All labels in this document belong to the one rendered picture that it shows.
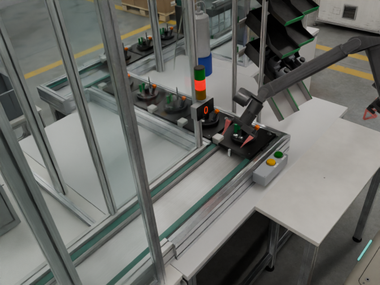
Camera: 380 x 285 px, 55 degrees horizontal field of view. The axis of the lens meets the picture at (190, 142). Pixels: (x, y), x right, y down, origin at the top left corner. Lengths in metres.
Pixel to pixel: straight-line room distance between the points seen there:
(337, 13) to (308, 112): 3.79
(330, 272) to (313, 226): 0.97
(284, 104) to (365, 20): 3.95
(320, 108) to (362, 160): 0.50
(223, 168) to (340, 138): 0.72
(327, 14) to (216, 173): 4.61
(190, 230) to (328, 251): 1.40
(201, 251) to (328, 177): 0.75
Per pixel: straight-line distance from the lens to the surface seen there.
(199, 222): 1.53
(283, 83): 1.56
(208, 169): 1.81
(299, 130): 2.19
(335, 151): 2.08
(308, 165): 1.96
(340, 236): 2.82
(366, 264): 2.36
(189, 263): 1.53
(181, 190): 1.72
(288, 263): 2.60
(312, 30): 3.59
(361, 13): 5.90
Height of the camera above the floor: 2.13
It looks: 38 degrees down
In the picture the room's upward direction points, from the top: 5 degrees counter-clockwise
